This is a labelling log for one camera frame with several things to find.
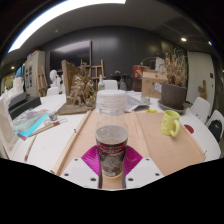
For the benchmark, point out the flat round red coaster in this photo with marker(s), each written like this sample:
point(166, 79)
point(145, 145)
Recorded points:
point(189, 129)

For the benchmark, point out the red box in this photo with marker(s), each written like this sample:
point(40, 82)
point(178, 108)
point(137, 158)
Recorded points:
point(138, 70)

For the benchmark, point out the white canvas panel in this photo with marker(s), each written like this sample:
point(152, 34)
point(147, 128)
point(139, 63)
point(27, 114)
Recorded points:
point(6, 130)

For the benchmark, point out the small yellow packet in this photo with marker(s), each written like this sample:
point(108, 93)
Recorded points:
point(151, 111)

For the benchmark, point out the white plastic chair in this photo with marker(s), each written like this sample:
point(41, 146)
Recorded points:
point(52, 91)
point(216, 116)
point(201, 108)
point(110, 84)

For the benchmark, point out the brown cardboard box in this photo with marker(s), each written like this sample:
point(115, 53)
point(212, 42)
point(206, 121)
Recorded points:
point(150, 85)

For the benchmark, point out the clear plastic drink bottle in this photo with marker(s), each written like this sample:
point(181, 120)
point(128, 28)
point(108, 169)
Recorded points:
point(111, 133)

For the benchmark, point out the white plaster bust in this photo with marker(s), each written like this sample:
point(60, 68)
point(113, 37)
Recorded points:
point(54, 78)

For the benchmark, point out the wooden figure on wall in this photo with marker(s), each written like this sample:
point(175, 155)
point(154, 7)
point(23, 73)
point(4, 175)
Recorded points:
point(202, 90)

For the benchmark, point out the black flat case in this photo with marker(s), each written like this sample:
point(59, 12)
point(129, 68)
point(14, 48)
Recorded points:
point(23, 105)

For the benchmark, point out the grey pot saucer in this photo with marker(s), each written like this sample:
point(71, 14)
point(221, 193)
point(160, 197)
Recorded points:
point(173, 111)

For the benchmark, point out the light wooden drawing board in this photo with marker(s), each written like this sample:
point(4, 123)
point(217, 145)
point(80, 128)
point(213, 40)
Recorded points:
point(163, 148)

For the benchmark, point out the wooden easel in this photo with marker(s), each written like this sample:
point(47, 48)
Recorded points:
point(96, 71)

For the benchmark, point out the long ceiling light strip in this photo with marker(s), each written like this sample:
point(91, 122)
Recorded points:
point(50, 15)

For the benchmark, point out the green translucent bottle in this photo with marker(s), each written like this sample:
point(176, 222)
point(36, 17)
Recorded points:
point(101, 85)

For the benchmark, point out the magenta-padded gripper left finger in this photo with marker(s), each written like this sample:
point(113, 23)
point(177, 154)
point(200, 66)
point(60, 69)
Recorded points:
point(78, 170)

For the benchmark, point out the golden brown relief sculpture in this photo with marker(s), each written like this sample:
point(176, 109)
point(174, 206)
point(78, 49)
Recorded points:
point(80, 90)

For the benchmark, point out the black backpack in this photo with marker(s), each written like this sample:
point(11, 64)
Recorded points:
point(215, 130)

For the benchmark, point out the dried plant in grey pot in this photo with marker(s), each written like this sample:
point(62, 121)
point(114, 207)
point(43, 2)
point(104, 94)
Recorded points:
point(173, 95)

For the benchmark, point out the tall white plaster statue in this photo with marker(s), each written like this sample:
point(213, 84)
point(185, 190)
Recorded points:
point(160, 64)

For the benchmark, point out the yellow-green mug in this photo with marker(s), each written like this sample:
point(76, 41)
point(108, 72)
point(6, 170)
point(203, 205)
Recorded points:
point(169, 123)

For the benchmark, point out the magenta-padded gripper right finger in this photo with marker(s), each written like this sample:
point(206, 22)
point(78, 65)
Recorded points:
point(146, 170)

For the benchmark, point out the black wall screen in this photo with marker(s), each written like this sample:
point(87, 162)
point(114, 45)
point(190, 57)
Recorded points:
point(71, 55)

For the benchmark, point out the small dark ink jar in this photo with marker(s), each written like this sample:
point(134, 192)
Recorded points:
point(53, 116)

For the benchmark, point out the grey spray bottle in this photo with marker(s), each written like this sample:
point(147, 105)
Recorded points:
point(122, 84)

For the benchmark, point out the small white round container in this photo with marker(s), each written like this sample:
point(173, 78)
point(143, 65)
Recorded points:
point(145, 100)

